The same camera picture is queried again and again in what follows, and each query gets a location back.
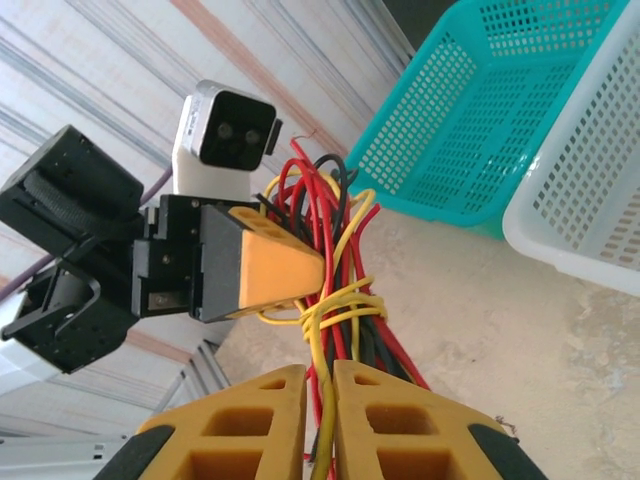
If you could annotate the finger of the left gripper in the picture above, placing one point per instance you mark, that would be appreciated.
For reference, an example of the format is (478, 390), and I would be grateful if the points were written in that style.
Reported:
(280, 270)

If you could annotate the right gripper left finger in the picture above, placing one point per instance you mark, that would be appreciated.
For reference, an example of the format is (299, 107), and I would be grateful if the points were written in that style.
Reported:
(240, 440)

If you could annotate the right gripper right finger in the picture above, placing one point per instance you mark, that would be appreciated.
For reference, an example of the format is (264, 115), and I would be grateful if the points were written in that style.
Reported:
(450, 450)

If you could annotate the teal plastic basket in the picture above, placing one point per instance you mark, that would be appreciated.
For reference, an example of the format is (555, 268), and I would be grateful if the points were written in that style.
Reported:
(450, 100)

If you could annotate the white plastic basket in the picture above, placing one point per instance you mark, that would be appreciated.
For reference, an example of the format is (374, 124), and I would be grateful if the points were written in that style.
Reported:
(575, 200)

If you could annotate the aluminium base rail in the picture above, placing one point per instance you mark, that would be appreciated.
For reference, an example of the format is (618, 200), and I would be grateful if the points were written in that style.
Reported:
(200, 370)

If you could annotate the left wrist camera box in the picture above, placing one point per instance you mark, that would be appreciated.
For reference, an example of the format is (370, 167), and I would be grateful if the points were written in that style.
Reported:
(225, 130)

